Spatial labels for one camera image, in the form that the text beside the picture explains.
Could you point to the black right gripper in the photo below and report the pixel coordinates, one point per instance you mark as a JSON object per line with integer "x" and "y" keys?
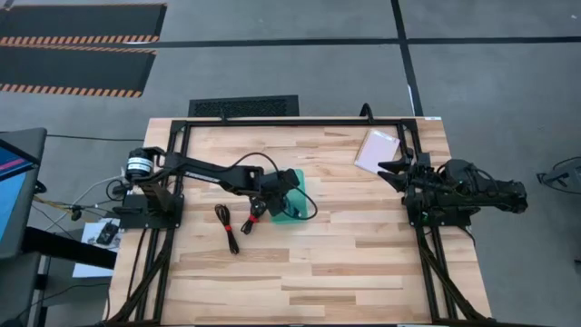
{"x": 420, "y": 181}

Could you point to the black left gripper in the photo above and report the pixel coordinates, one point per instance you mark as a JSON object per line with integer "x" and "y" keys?
{"x": 279, "y": 181}

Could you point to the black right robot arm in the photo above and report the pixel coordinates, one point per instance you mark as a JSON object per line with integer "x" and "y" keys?
{"x": 490, "y": 188}

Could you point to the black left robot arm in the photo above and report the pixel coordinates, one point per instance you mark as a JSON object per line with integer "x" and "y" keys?
{"x": 204, "y": 172}

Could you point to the teal plastic bin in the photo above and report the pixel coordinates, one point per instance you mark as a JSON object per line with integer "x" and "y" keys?
{"x": 299, "y": 200}

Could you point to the white label sticker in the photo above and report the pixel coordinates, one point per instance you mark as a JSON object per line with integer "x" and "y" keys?
{"x": 432, "y": 118}

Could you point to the black clamp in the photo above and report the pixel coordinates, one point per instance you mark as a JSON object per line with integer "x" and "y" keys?
{"x": 367, "y": 106}

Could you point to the black floor vent grate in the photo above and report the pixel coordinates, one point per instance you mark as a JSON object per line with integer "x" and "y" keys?
{"x": 243, "y": 106}

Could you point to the small black device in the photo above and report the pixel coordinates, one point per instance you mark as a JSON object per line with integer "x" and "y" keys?
{"x": 107, "y": 233}

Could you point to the white paper sheets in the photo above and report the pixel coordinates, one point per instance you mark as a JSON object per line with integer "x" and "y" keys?
{"x": 91, "y": 270}

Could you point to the black hazard-striped floor mat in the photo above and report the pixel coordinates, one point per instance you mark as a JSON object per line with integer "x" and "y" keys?
{"x": 81, "y": 20}
{"x": 77, "y": 68}

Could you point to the monitor with blue screen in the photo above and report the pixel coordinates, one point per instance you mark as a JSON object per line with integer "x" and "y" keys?
{"x": 13, "y": 195}

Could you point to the black aluminium table frame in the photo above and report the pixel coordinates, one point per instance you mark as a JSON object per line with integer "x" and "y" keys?
{"x": 295, "y": 122}

